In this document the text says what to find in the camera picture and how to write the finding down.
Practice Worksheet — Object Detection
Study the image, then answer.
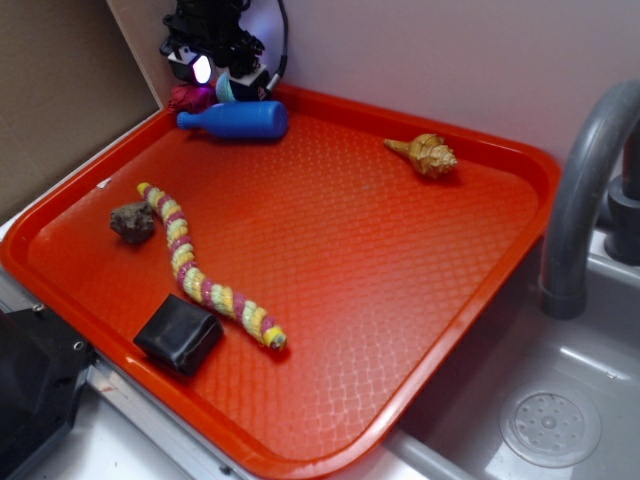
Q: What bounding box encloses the red plastic tray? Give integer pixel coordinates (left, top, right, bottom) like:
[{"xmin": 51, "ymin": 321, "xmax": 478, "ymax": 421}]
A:
[{"xmin": 1, "ymin": 85, "xmax": 560, "ymax": 479}]

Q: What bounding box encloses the round sink drain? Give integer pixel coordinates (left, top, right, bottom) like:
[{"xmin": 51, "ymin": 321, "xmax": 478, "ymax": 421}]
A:
[{"xmin": 499, "ymin": 382, "xmax": 601, "ymax": 469}]

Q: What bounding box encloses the brown cardboard panel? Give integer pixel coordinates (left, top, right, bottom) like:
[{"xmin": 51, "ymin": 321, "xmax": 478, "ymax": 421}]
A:
[{"xmin": 1, "ymin": 1, "xmax": 176, "ymax": 222}]

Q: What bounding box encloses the blue plastic bottle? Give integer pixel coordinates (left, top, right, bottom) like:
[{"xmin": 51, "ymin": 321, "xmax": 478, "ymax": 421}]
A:
[{"xmin": 176, "ymin": 101, "xmax": 289, "ymax": 139}]

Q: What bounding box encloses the brown rock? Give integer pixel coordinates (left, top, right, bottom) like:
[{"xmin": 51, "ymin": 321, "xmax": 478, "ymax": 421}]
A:
[{"xmin": 109, "ymin": 201, "xmax": 155, "ymax": 245}]

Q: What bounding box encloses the dark grey faucet handle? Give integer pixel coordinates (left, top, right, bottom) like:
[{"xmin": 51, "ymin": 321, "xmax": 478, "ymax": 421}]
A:
[{"xmin": 605, "ymin": 124, "xmax": 639, "ymax": 266}]

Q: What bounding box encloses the green textured ball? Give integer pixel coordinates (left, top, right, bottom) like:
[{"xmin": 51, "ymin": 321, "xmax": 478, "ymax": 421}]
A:
[{"xmin": 215, "ymin": 72, "xmax": 236, "ymax": 103}]

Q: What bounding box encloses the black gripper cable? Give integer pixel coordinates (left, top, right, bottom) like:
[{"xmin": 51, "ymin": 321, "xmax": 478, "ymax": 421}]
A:
[{"xmin": 263, "ymin": 0, "xmax": 292, "ymax": 94}]

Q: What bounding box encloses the grey curved faucet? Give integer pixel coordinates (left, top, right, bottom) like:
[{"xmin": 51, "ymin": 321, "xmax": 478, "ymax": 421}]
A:
[{"xmin": 539, "ymin": 79, "xmax": 639, "ymax": 319}]

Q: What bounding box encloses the pink yellow braided rope toy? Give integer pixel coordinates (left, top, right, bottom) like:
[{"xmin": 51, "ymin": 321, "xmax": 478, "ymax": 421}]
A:
[{"xmin": 136, "ymin": 182, "xmax": 289, "ymax": 352}]

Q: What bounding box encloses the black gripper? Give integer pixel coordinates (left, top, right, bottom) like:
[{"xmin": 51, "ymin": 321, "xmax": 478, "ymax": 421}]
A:
[{"xmin": 160, "ymin": 0, "xmax": 271, "ymax": 101}]

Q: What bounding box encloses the tan conch seashell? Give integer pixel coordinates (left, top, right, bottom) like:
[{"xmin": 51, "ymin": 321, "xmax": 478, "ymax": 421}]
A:
[{"xmin": 383, "ymin": 134, "xmax": 458, "ymax": 179}]

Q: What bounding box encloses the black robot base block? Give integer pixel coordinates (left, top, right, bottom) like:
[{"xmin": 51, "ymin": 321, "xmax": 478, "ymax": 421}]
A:
[{"xmin": 1, "ymin": 309, "xmax": 93, "ymax": 479}]

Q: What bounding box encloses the grey sink basin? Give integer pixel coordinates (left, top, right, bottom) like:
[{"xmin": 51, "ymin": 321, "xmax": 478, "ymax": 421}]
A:
[{"xmin": 386, "ymin": 253, "xmax": 639, "ymax": 479}]

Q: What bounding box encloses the black rectangular block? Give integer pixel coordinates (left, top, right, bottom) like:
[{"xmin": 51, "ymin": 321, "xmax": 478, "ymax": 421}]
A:
[{"xmin": 133, "ymin": 294, "xmax": 224, "ymax": 377}]

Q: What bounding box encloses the crumpled red cloth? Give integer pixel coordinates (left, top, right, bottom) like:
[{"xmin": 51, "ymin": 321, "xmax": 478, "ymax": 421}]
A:
[{"xmin": 167, "ymin": 84, "xmax": 217, "ymax": 113}]

